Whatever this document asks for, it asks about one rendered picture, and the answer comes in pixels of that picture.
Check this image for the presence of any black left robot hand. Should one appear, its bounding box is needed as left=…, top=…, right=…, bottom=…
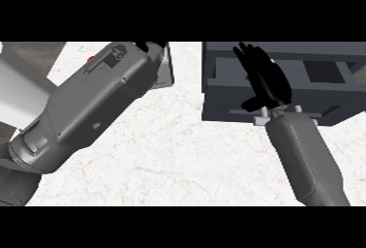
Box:
left=133, top=41, right=168, bottom=54

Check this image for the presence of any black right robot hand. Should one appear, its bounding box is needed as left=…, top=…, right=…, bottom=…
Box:
left=232, top=42, right=294, bottom=113

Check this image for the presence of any grey box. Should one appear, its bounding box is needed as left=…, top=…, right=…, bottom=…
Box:
left=151, top=42, right=176, bottom=90

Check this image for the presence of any dark grey cabinet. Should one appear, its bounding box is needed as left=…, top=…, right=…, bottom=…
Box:
left=202, top=41, right=366, bottom=85

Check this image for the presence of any pale grey drawer handle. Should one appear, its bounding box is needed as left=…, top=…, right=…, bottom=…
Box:
left=251, top=105, right=322, bottom=126

